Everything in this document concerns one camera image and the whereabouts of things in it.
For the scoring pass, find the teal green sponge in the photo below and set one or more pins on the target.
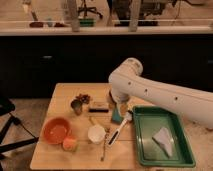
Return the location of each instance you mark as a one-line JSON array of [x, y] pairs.
[[116, 117]]

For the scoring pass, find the peach apple fruit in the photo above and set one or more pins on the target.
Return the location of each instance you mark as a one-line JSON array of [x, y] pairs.
[[70, 144]]

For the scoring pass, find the white cup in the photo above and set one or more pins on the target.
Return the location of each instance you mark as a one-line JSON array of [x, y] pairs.
[[96, 134]]

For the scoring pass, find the yellow banana piece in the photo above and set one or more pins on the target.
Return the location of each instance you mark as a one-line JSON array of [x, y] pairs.
[[94, 121]]

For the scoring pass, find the grey folded cloth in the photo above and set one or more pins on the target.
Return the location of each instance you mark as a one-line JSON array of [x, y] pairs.
[[163, 139]]

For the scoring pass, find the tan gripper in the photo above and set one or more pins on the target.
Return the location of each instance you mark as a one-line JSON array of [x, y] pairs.
[[122, 108]]

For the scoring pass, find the metal fork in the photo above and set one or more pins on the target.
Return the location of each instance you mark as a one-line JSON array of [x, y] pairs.
[[104, 144]]

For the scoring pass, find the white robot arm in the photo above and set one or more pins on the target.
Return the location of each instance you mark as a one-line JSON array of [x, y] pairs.
[[194, 104]]

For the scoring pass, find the green tray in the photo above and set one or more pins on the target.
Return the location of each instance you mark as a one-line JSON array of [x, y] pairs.
[[149, 120]]

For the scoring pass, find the dark maroon bowl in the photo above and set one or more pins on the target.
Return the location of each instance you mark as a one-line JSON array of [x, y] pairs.
[[111, 98]]

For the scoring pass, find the orange red bowl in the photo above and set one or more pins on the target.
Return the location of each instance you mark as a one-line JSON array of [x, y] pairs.
[[56, 130]]

